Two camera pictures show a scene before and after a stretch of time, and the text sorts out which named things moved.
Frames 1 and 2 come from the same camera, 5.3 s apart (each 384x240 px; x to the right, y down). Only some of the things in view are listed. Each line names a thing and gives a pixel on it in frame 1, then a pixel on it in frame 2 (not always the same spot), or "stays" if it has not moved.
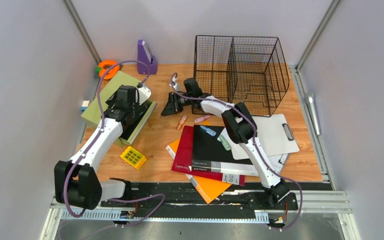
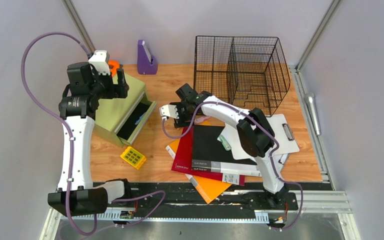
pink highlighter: (199, 119) stays
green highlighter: (224, 142) stays
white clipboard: (274, 135) stays
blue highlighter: (208, 130) to (140, 118)
